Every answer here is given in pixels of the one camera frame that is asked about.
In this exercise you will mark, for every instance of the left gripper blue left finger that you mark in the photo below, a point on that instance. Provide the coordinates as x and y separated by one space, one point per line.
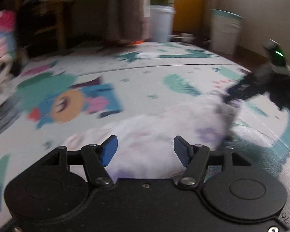
96 159

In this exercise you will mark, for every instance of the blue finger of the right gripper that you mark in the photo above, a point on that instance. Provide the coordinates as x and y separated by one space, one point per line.
231 95

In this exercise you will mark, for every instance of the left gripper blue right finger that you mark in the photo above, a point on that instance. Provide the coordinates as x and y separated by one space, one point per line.
194 158

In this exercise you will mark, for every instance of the white floral purple-trim pants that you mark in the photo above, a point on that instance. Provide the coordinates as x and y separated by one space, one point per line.
145 142

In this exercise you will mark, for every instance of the white bucket teal rim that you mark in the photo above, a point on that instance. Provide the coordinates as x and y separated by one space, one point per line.
226 28

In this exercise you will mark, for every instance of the cartoon animal play mat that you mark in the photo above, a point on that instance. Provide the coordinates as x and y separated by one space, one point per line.
64 96

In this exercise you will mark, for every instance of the grey folded garment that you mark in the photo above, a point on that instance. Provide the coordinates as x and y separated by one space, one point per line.
10 111

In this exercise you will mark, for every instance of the white plastic bin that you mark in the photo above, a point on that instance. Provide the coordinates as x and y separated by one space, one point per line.
161 22

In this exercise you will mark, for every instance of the pink striped curtain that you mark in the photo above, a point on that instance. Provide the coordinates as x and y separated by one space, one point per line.
128 21

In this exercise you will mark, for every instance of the wooden chair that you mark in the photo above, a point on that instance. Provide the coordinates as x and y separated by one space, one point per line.
39 26

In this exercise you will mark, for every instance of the pink and blue blanket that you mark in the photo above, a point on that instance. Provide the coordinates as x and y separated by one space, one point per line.
7 27

